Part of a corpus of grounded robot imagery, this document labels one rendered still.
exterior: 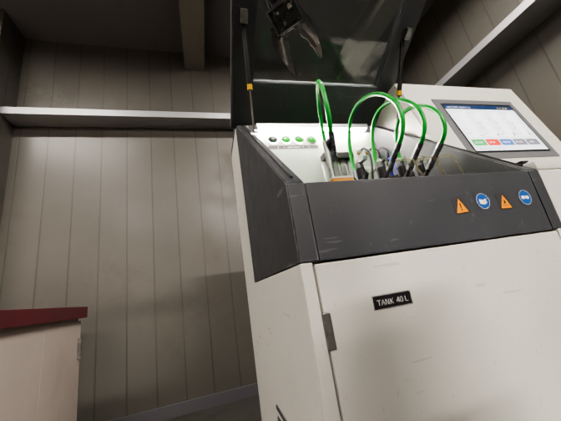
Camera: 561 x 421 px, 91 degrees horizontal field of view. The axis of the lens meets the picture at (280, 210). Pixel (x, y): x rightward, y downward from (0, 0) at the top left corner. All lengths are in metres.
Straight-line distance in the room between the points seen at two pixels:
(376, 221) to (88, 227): 2.40
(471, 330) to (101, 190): 2.62
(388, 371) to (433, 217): 0.33
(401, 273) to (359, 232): 0.11
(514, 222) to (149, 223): 2.37
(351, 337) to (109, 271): 2.23
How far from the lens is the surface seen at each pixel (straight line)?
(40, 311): 1.75
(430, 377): 0.63
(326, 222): 0.55
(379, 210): 0.61
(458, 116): 1.45
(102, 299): 2.57
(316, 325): 0.52
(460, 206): 0.75
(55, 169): 2.96
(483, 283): 0.74
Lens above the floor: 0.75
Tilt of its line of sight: 16 degrees up
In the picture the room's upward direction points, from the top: 9 degrees counter-clockwise
